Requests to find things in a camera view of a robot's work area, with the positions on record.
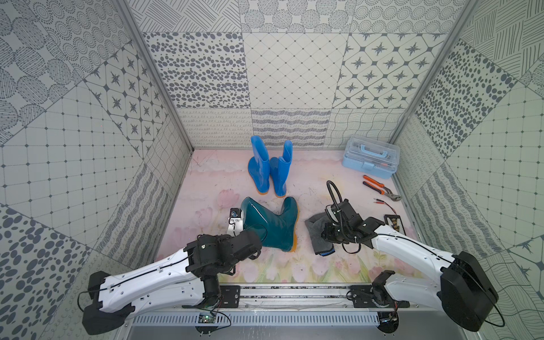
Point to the light blue plastic toolbox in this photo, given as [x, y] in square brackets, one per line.
[373, 157]

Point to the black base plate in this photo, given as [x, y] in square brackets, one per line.
[226, 296]
[366, 296]

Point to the green rubber boot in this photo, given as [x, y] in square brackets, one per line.
[274, 230]

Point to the orange handled pliers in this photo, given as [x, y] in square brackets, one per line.
[380, 188]

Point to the blue rubber boot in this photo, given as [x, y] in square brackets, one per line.
[280, 167]
[258, 166]

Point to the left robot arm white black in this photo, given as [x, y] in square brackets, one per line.
[187, 278]

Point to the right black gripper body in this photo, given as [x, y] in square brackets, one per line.
[338, 233]

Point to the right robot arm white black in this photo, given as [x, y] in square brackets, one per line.
[455, 284]

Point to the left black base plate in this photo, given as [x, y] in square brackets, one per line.
[226, 296]

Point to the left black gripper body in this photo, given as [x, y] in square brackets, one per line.
[251, 240]

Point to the grey blue microfibre cloth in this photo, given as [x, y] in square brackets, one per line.
[315, 226]

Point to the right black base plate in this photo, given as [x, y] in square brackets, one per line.
[366, 296]

